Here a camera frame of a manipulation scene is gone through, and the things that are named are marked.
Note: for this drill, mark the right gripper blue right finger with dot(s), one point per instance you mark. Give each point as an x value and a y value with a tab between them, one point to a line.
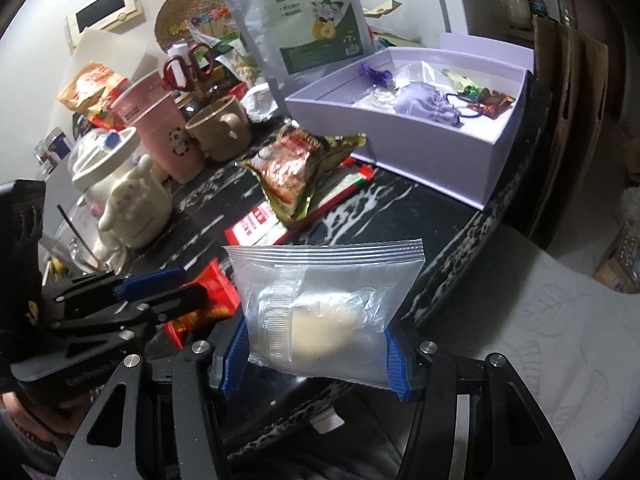
396	367

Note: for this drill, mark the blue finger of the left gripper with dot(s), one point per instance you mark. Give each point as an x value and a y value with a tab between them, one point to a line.
151	284

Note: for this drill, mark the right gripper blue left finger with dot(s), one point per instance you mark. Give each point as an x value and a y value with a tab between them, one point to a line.
235	360

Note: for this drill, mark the red orange snack pack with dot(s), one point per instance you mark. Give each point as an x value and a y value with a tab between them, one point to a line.
221	303

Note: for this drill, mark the clear zip bag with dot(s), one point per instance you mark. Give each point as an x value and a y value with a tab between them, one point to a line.
322	311

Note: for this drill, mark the purple silk pouch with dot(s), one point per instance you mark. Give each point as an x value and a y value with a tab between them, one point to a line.
426	102

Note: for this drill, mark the small green candy wrapper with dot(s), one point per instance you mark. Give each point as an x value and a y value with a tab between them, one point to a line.
464	86

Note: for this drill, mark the white bunny figurine jar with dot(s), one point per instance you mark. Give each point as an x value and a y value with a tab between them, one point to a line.
116	182

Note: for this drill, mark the red flat packet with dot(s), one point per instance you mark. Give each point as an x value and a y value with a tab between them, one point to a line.
267	223

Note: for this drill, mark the brown ceramic mug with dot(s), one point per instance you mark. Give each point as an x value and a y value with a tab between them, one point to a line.
222	129

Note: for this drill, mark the pink panda cup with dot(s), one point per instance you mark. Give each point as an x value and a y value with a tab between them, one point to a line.
148	106

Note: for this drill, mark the orange foil snack packet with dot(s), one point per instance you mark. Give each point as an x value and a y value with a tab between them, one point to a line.
295	159

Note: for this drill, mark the orange red snack bag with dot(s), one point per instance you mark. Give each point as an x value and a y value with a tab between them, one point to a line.
92	92

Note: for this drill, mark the lavender gift box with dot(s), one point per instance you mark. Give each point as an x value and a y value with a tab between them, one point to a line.
464	162

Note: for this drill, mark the small brown candy packet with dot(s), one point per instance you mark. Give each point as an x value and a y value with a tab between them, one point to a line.
493	104

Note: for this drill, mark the silver green standing pouch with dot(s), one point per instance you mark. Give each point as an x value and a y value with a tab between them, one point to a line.
296	42

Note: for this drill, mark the red handled scissors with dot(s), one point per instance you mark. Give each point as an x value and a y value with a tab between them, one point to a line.
188	66

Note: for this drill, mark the wall intercom panel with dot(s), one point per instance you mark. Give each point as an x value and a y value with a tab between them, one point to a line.
99	15

